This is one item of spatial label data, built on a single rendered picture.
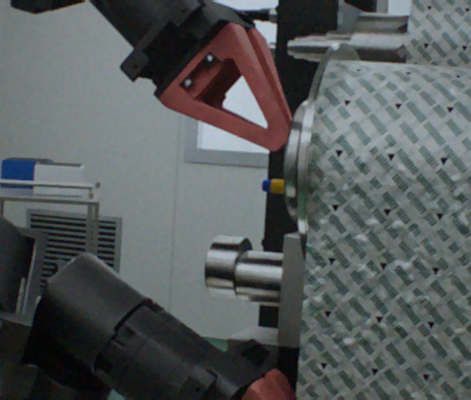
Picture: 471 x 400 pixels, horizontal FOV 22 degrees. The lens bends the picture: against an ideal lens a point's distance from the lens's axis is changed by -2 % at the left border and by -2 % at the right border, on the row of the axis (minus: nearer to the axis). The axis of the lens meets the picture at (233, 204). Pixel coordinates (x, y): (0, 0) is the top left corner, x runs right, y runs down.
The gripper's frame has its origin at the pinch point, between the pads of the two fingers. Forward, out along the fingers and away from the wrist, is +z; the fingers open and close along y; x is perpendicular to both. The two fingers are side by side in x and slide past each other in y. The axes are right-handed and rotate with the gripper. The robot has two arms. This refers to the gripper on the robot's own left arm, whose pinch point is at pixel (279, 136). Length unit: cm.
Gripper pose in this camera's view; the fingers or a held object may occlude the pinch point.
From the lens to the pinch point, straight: 75.4
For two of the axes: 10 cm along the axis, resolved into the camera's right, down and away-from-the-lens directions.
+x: 6.6, -7.0, -2.8
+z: 6.6, 7.1, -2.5
